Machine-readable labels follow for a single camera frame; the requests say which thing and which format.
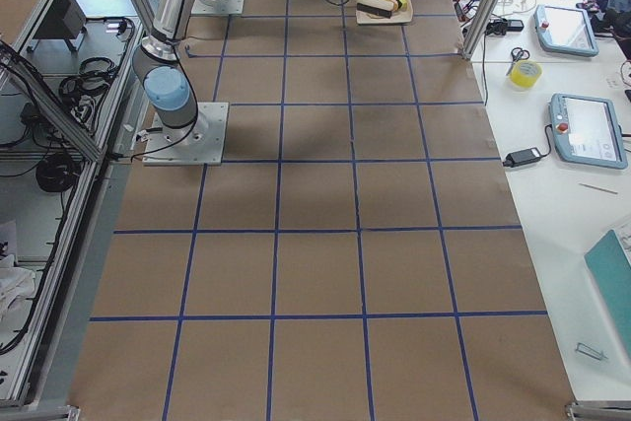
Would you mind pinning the beige hand brush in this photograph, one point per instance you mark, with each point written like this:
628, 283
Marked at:
377, 8

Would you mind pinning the beige plastic dustpan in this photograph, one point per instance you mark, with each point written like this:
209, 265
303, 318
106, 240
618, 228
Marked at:
397, 18

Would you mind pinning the yellow tape roll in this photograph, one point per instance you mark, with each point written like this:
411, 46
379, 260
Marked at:
525, 73

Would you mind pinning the blue teach pendant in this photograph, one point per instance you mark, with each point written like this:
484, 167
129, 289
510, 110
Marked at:
585, 131
565, 30

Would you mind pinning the black power adapter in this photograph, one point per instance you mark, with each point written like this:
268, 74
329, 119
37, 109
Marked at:
523, 157

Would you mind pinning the teal notebook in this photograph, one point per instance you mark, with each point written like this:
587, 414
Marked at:
610, 267

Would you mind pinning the black handled scissors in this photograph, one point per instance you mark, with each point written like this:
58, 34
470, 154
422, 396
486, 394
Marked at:
517, 54

